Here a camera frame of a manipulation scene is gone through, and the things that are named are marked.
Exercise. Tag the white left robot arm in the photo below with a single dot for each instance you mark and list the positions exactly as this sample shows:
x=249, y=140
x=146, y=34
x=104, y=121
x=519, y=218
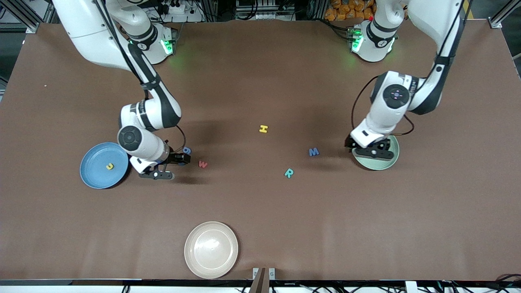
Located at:
x=447, y=24

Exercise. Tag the blue foam capital M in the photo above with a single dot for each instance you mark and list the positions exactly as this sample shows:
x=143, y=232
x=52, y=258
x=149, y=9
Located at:
x=314, y=152

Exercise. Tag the aluminium frame profile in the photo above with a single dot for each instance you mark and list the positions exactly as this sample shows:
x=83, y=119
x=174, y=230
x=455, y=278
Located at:
x=32, y=25
x=496, y=22

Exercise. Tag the yellow foam letter H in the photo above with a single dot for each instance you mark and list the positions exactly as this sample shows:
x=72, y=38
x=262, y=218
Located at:
x=263, y=129

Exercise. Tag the teal foam letter R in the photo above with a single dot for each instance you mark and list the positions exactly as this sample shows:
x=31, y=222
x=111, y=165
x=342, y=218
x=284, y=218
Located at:
x=287, y=173

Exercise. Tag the cream round plate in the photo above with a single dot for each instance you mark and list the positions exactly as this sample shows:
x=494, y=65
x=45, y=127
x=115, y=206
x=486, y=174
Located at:
x=211, y=250

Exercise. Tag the green round plate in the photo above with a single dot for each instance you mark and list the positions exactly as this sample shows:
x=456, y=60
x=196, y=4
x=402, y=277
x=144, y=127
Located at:
x=378, y=165

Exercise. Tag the red foam letter w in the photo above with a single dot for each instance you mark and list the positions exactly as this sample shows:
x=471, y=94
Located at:
x=203, y=164

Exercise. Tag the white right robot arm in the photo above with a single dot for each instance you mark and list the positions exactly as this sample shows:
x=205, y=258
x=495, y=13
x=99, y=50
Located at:
x=89, y=32

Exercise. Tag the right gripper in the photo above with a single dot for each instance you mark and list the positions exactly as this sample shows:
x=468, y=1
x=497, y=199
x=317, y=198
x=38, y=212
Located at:
x=174, y=157

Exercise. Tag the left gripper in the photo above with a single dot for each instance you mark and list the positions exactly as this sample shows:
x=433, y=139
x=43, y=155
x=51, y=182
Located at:
x=383, y=142

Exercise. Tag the metal bracket with brown post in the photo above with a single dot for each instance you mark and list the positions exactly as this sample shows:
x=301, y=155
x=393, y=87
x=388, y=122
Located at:
x=260, y=283

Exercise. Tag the white power strip with plugs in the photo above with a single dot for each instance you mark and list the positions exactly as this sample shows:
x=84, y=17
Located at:
x=191, y=16

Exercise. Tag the orange netted bag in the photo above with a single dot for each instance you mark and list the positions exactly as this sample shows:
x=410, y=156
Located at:
x=342, y=10

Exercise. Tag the blue round plate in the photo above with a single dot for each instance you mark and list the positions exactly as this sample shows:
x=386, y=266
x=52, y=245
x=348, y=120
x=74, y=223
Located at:
x=97, y=171

